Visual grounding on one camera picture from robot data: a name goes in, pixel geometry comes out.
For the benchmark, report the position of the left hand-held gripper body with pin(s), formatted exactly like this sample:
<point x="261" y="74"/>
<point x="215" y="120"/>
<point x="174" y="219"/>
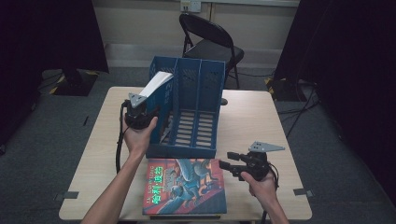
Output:
<point x="137" y="116"/>

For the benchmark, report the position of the blue book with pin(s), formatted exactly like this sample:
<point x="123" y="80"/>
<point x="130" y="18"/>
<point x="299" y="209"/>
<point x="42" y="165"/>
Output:
<point x="157" y="82"/>

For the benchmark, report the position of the blue plastic file rack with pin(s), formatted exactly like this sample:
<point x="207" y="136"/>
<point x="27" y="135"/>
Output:
<point x="199" y="93"/>

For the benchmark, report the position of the small dark object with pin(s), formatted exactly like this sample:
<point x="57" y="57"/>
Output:
<point x="224" y="101"/>

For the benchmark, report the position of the person's right hand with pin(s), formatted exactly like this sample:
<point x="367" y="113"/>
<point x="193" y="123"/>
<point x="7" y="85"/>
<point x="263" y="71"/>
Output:
<point x="261" y="188"/>

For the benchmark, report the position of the black stand base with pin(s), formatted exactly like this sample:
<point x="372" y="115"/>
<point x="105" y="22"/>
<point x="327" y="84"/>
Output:
<point x="285" y="90"/>
<point x="73" y="82"/>

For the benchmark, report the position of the black curtain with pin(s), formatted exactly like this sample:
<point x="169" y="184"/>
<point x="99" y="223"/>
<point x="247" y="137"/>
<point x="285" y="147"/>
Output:
<point x="46" y="46"/>
<point x="351" y="77"/>

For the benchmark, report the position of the red illustrated book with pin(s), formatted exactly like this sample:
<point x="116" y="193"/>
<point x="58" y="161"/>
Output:
<point x="186" y="186"/>

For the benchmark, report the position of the grey tape strip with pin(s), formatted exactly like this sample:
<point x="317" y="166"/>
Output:
<point x="67" y="195"/>
<point x="303" y="192"/>

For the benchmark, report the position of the white wall socket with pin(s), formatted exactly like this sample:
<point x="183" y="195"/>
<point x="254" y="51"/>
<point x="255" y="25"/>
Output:
<point x="190" y="5"/>

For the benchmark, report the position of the person's left hand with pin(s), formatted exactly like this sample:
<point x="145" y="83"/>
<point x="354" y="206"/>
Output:
<point x="137" y="140"/>

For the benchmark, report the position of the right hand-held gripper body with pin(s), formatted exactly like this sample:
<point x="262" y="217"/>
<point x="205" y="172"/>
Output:
<point x="257" y="165"/>

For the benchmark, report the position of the black folding chair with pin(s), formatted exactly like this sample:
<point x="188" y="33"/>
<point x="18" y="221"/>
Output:
<point x="211" y="43"/>

